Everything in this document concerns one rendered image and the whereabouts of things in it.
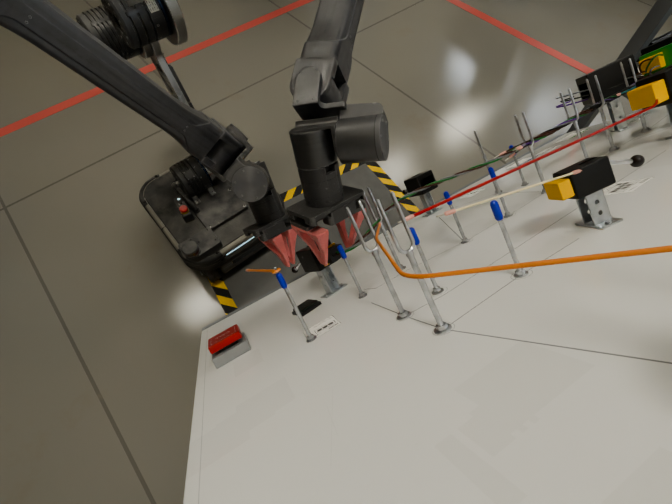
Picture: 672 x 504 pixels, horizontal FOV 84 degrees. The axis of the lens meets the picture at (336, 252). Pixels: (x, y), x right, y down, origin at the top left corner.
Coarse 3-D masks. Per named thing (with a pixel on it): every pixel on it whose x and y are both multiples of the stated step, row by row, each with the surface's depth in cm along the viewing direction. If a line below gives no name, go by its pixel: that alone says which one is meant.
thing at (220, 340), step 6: (228, 330) 58; (234, 330) 57; (216, 336) 58; (222, 336) 57; (228, 336) 55; (234, 336) 55; (240, 336) 56; (210, 342) 56; (216, 342) 55; (222, 342) 55; (228, 342) 55; (234, 342) 56; (210, 348) 54; (216, 348) 55; (222, 348) 55
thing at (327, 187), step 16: (304, 176) 51; (320, 176) 50; (336, 176) 51; (304, 192) 53; (320, 192) 51; (336, 192) 52; (352, 192) 55; (288, 208) 54; (304, 208) 53; (320, 208) 52; (336, 208) 52
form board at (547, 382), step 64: (640, 128) 77; (640, 192) 46; (384, 256) 72; (448, 256) 56; (640, 256) 33; (256, 320) 70; (320, 320) 54; (384, 320) 44; (448, 320) 37; (512, 320) 32; (576, 320) 28; (640, 320) 25; (256, 384) 43; (320, 384) 37; (384, 384) 32; (448, 384) 28; (512, 384) 25; (576, 384) 23; (640, 384) 21; (192, 448) 36; (256, 448) 31; (320, 448) 28; (384, 448) 25; (448, 448) 22; (512, 448) 21; (576, 448) 19; (640, 448) 18
